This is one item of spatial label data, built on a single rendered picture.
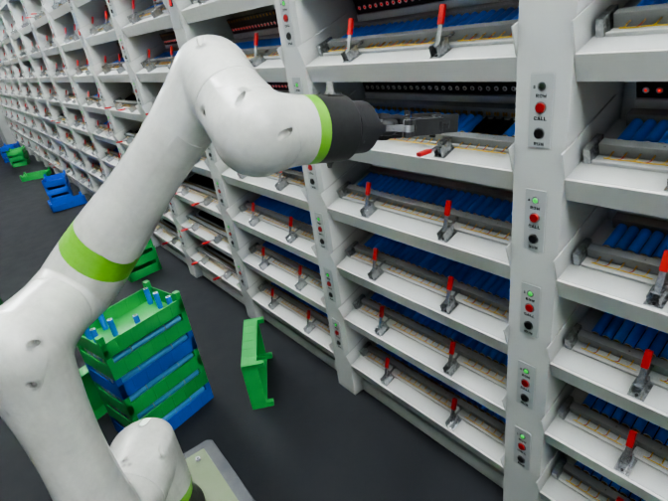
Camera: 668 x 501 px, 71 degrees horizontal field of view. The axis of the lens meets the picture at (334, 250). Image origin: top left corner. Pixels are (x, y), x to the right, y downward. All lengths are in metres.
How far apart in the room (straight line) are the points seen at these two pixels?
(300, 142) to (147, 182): 0.24
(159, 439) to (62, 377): 0.35
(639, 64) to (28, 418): 0.97
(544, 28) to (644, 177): 0.28
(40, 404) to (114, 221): 0.27
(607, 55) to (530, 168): 0.21
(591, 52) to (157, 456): 1.03
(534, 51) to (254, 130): 0.50
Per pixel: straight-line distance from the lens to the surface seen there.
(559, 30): 0.86
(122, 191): 0.75
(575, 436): 1.22
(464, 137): 1.04
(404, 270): 1.36
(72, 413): 0.81
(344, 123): 0.64
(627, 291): 0.96
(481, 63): 0.94
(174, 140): 0.69
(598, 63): 0.85
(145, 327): 1.66
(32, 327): 0.74
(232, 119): 0.57
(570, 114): 0.87
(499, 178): 0.97
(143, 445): 1.06
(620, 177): 0.89
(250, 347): 1.79
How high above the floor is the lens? 1.23
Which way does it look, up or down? 26 degrees down
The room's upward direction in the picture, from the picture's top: 9 degrees counter-clockwise
